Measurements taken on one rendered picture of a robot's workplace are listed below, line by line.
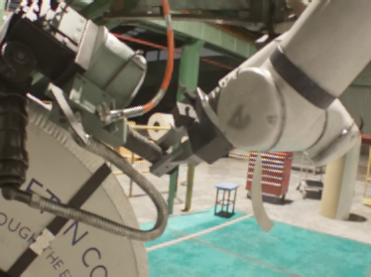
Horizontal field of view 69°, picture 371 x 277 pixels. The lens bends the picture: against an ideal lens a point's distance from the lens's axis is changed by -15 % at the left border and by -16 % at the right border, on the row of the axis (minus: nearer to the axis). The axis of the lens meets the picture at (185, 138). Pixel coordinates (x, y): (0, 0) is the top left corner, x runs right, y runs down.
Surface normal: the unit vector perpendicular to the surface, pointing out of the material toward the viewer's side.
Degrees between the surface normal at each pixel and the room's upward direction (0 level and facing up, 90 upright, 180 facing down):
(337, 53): 118
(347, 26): 107
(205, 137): 65
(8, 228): 90
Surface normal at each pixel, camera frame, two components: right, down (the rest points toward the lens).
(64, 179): 0.73, 0.11
